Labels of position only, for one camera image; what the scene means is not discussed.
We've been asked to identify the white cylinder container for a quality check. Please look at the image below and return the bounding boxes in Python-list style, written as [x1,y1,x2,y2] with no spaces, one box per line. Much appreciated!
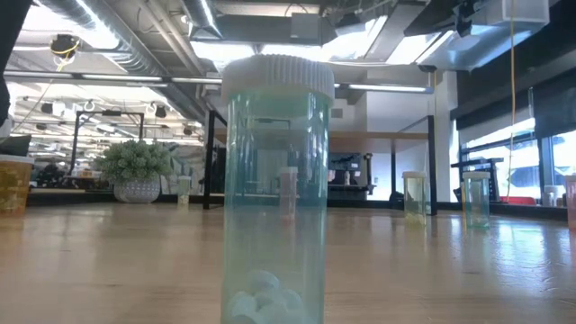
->
[541,184,563,208]

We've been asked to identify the black metal frame stand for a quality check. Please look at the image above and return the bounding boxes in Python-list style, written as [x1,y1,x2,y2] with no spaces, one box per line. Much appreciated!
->
[71,110,146,177]

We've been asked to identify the dark grey monitor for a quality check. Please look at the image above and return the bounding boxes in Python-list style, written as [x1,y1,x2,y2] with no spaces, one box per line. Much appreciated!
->
[0,133,32,158]

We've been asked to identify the teal medicine bottle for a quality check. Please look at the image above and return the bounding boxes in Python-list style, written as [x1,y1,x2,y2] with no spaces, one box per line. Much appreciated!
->
[220,53,337,324]
[462,170,492,230]

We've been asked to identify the black aluminium rig frame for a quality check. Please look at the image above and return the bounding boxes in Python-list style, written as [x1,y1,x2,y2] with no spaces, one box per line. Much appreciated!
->
[26,191,569,222]

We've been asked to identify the small clear medicine bottle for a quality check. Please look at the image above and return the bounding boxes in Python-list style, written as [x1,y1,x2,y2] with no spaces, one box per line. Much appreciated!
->
[176,175,193,209]

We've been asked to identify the red seat cushion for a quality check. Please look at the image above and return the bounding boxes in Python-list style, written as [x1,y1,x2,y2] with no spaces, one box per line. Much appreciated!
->
[499,195,537,206]

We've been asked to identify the black office chair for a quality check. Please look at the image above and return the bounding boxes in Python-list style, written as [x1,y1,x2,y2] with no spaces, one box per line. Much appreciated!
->
[33,162,69,189]

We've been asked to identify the yellow medicine bottle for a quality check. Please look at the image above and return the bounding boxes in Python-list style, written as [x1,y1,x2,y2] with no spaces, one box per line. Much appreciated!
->
[401,170,428,227]

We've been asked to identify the translucent ceiling box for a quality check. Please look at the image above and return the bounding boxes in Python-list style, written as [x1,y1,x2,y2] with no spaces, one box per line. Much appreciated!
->
[476,0,551,40]

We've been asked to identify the silver ventilation duct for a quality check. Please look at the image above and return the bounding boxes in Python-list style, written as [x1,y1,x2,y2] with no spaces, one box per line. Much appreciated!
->
[182,0,224,40]
[35,0,212,125]

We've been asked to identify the black ceiling cord reel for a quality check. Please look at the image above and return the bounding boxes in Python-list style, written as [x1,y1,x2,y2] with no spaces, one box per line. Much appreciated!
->
[49,33,82,60]

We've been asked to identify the wooden shelf black metal legs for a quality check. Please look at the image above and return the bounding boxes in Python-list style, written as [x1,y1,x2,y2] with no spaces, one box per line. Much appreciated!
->
[202,110,438,217]

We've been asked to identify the green succulent in patterned pot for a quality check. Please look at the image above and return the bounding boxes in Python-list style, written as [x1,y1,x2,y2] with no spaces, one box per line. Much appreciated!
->
[93,139,175,204]

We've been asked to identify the long ceiling light strip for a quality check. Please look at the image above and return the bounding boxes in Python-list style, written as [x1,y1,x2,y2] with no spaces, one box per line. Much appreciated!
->
[0,70,224,87]
[333,82,436,95]

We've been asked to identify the grey ceiling box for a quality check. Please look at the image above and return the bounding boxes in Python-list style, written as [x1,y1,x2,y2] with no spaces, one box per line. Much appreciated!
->
[290,12,323,46]

